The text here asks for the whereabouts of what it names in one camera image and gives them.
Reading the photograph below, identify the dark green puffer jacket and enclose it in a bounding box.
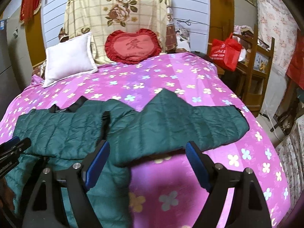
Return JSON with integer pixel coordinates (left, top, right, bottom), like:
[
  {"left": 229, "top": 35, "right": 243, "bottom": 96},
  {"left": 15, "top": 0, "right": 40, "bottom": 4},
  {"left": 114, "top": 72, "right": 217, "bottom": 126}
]
[{"left": 6, "top": 89, "right": 249, "bottom": 227}]

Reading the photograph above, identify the pink floral bed sheet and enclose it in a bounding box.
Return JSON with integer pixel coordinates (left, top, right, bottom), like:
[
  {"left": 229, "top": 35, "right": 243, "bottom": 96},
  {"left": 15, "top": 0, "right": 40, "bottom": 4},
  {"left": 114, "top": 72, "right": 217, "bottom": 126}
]
[{"left": 1, "top": 53, "right": 290, "bottom": 227}]

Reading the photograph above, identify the grey refrigerator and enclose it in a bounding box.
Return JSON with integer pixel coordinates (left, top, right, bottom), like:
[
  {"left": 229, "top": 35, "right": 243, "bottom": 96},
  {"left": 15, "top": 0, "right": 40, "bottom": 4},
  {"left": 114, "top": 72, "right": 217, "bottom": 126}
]
[{"left": 1, "top": 8, "right": 32, "bottom": 117}]

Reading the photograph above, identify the white pillow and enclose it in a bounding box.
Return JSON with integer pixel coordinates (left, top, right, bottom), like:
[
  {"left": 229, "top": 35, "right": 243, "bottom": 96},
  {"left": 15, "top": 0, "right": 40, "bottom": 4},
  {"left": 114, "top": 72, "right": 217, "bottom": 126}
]
[{"left": 43, "top": 32, "right": 98, "bottom": 88}]

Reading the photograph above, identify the wooden shelf rack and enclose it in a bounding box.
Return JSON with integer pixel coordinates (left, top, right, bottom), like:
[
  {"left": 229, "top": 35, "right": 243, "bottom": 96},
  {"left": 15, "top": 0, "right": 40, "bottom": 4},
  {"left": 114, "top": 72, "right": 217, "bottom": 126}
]
[{"left": 235, "top": 25, "right": 275, "bottom": 117}]

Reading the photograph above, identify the red heart-shaped cushion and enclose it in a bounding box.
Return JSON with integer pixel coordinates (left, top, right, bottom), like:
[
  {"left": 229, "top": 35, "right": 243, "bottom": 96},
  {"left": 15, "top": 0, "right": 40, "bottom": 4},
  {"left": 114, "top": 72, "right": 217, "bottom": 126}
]
[{"left": 105, "top": 28, "right": 162, "bottom": 64}]

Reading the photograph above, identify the red shopping bag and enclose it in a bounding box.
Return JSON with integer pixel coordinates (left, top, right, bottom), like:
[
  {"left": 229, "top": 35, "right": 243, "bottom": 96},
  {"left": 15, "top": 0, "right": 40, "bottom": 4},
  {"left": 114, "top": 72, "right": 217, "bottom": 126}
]
[{"left": 209, "top": 33, "right": 242, "bottom": 72}]

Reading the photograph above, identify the cream floral folded quilt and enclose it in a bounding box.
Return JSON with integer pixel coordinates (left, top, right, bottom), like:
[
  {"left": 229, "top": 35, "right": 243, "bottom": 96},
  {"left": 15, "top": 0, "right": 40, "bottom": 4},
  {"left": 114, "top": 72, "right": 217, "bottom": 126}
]
[{"left": 63, "top": 0, "right": 172, "bottom": 64}]

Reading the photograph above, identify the floral curtain cloth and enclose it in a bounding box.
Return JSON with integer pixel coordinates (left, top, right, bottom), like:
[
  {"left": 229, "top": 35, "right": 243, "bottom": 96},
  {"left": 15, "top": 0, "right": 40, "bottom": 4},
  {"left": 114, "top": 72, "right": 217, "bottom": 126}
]
[{"left": 257, "top": 0, "right": 298, "bottom": 76}]

